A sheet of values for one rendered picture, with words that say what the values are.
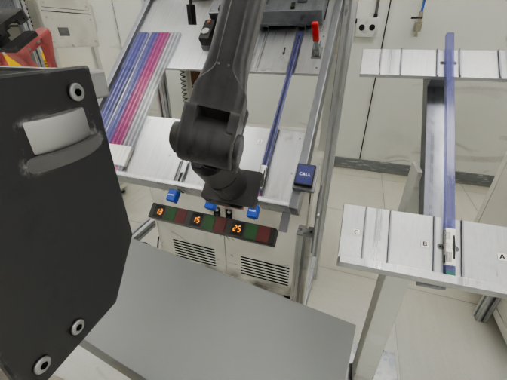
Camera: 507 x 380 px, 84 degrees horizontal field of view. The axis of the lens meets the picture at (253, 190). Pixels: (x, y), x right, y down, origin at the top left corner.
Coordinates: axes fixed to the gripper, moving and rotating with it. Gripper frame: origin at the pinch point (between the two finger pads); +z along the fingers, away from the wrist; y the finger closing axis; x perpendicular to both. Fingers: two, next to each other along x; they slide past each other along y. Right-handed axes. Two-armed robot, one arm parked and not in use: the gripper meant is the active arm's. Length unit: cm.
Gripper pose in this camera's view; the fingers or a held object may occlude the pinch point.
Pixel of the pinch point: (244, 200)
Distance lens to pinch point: 57.5
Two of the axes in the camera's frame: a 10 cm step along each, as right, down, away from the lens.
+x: -2.6, 9.2, -2.9
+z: 2.3, 3.5, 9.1
